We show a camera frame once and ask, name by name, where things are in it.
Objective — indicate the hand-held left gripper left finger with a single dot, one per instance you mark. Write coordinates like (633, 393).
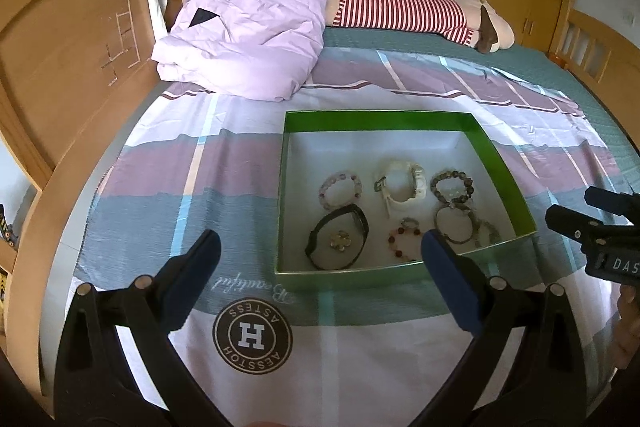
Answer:
(200, 267)

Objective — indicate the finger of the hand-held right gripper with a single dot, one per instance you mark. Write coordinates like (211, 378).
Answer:
(570, 222)
(615, 202)

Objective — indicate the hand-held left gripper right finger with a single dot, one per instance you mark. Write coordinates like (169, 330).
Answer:
(445, 267)

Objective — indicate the dark thin bangle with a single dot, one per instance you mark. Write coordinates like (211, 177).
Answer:
(436, 223)

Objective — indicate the green cardboard box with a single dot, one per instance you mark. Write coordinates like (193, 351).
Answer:
(350, 122)

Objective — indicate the person's right hand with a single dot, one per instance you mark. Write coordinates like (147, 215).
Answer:
(629, 312)

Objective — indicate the white wrist watch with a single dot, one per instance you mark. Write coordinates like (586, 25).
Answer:
(417, 177)

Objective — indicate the black wristband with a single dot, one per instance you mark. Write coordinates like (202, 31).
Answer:
(360, 217)

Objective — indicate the printed plaid bedsheet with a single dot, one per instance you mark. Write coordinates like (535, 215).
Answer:
(225, 167)

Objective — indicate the gold flower brooch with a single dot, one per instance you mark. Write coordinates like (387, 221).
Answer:
(340, 241)

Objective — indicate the wooden slatted footboard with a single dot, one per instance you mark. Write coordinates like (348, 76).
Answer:
(595, 47)

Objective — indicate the pink quilt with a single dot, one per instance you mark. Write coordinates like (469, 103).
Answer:
(250, 32)

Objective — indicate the wooden headboard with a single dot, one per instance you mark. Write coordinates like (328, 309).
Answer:
(60, 57)

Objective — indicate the striped plush toy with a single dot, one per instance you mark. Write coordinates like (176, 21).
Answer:
(400, 12)

